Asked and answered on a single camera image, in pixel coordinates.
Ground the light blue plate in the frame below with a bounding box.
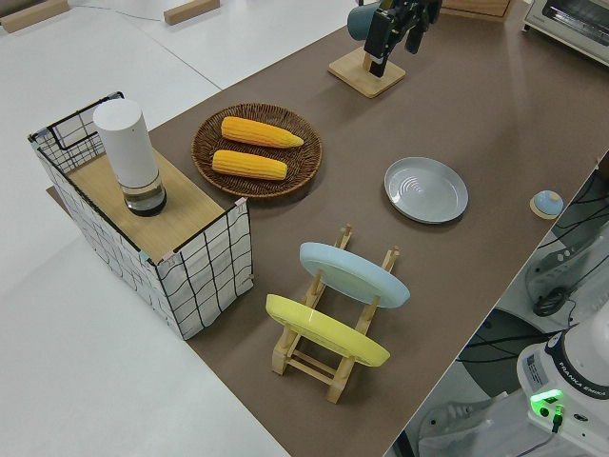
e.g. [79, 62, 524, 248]
[299, 241, 411, 310]

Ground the white base bracket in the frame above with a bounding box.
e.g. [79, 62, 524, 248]
[417, 398, 501, 457]
[524, 228, 601, 311]

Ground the cream toaster oven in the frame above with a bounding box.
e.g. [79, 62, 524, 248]
[521, 0, 609, 67]

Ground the yellow corn cob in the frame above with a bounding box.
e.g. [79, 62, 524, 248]
[211, 149, 289, 182]
[221, 116, 305, 149]

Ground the yellow plate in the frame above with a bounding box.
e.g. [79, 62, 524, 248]
[265, 293, 392, 368]

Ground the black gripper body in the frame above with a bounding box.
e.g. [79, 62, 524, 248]
[378, 0, 442, 26]

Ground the wooden dish rack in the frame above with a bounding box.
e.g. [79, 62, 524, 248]
[270, 223, 401, 405]

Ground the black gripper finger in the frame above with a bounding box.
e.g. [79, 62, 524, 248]
[363, 8, 397, 78]
[403, 17, 425, 54]

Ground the white cylinder device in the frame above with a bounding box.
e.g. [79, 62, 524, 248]
[92, 98, 168, 218]

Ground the wooden board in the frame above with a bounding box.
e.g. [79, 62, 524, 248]
[69, 151, 225, 253]

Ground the wooden block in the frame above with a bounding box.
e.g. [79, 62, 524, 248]
[0, 10, 54, 34]
[163, 0, 222, 25]

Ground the gray round plate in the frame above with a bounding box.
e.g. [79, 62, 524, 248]
[383, 156, 470, 225]

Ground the coiled black cable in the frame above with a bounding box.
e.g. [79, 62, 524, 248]
[532, 284, 580, 318]

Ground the brown table mat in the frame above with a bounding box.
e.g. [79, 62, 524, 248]
[46, 0, 609, 457]

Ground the dark blue mug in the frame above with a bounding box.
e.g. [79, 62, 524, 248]
[345, 4, 382, 42]

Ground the wooden mug tree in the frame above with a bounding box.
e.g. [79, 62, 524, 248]
[326, 46, 407, 100]

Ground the right yellow corn cob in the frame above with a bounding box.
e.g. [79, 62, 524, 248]
[221, 116, 305, 149]

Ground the left yellow corn cob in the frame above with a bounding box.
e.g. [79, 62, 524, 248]
[211, 149, 289, 182]

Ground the round wicker basket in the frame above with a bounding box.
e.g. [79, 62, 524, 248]
[191, 103, 324, 200]

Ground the white grid cloth liner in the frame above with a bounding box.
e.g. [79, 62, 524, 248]
[33, 140, 253, 342]

